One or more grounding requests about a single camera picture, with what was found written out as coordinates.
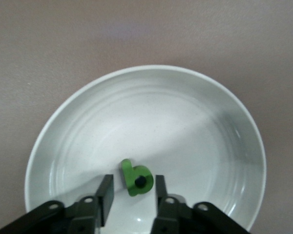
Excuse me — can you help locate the beige plate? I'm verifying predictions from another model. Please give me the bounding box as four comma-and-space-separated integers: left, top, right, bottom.
24, 64, 267, 234

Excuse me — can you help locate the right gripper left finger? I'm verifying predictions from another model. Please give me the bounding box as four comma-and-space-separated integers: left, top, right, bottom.
70, 174, 114, 234

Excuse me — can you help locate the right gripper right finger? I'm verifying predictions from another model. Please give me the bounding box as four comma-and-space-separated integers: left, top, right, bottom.
152, 175, 186, 234

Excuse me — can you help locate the green letter g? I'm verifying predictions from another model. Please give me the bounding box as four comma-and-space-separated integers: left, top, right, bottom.
121, 158, 154, 197

